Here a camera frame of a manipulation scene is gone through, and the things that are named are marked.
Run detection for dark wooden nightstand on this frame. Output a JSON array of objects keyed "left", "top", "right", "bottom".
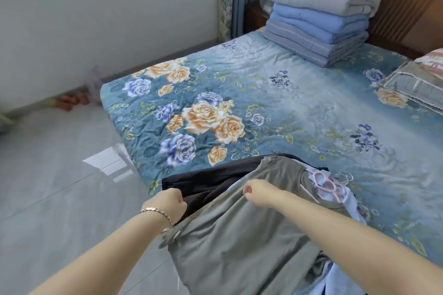
[{"left": 244, "top": 2, "right": 271, "bottom": 35}]

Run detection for grey striped pillow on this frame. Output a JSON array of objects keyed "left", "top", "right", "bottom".
[{"left": 379, "top": 60, "right": 443, "bottom": 116}]

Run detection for pink patterned pillow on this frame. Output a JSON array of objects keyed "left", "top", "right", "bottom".
[{"left": 413, "top": 47, "right": 443, "bottom": 81}]

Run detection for olive grey garment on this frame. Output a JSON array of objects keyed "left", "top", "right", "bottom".
[{"left": 159, "top": 155, "right": 352, "bottom": 295}]

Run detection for person's left forearm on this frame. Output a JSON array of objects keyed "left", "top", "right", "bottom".
[{"left": 29, "top": 209, "right": 172, "bottom": 295}]

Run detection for light blue garment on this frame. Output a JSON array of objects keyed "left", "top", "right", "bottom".
[{"left": 228, "top": 163, "right": 368, "bottom": 295}]

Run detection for person's right hand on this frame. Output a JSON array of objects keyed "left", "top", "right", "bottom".
[{"left": 243, "top": 179, "right": 281, "bottom": 209}]

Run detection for person's left hand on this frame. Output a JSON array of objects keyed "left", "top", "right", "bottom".
[{"left": 141, "top": 188, "right": 188, "bottom": 227}]

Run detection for striped grey-blue folded quilt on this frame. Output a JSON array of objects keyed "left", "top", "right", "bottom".
[{"left": 262, "top": 19, "right": 369, "bottom": 68}]

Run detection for pink plastic clothes hanger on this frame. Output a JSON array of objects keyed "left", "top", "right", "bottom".
[{"left": 312, "top": 171, "right": 347, "bottom": 203}]

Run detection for gold chain bracelet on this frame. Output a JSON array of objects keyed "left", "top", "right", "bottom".
[{"left": 140, "top": 207, "right": 173, "bottom": 233}]

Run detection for blue floral bed cover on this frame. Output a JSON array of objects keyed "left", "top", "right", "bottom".
[{"left": 100, "top": 26, "right": 443, "bottom": 268}]

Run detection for blue folded quilt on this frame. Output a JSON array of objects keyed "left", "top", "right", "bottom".
[{"left": 269, "top": 2, "right": 369, "bottom": 45}]

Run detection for brown wooden headboard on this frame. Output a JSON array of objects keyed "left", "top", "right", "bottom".
[{"left": 351, "top": 0, "right": 443, "bottom": 60}]

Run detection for black garment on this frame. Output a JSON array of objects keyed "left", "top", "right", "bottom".
[{"left": 161, "top": 155, "right": 329, "bottom": 220}]

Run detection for person's right forearm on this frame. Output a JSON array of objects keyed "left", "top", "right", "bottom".
[{"left": 277, "top": 190, "right": 443, "bottom": 295}]

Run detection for orange slippers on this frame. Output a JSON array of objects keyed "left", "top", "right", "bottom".
[{"left": 51, "top": 92, "right": 91, "bottom": 112}]

